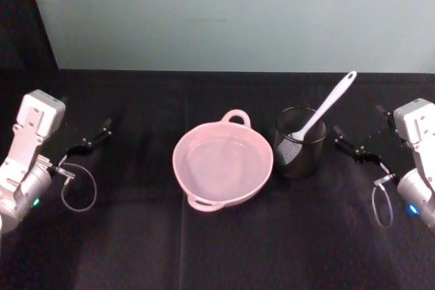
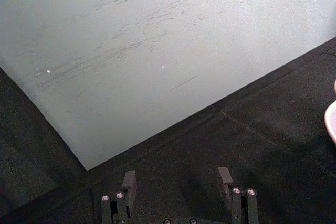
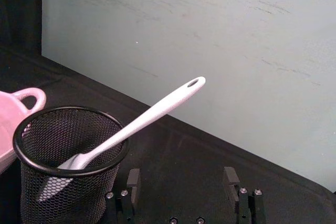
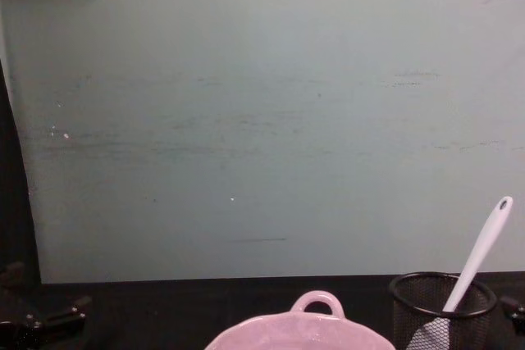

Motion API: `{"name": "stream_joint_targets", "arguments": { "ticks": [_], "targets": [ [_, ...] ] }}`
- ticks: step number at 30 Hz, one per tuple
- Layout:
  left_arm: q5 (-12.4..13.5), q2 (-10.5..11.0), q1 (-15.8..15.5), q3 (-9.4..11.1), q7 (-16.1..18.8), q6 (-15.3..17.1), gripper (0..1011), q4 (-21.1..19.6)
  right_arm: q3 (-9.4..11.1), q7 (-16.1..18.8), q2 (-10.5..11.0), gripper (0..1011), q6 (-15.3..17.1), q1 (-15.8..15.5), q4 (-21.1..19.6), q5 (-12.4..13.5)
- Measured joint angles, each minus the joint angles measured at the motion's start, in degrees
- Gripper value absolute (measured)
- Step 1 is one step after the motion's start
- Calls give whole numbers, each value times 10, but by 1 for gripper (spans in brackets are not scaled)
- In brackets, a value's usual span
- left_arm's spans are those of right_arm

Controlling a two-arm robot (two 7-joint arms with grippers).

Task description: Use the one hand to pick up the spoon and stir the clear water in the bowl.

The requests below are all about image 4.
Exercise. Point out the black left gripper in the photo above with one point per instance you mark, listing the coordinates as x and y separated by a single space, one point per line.
18 335

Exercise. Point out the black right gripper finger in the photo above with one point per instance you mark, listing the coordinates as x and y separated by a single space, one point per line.
514 308

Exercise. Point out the white plastic spoon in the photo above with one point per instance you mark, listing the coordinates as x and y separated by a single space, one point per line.
477 251

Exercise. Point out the black mesh pen cup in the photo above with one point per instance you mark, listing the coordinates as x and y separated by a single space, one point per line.
404 313

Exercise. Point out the black hanging drape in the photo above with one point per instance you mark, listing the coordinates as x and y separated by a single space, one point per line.
12 186

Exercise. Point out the black table cloth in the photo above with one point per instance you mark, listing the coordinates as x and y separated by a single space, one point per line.
184 313

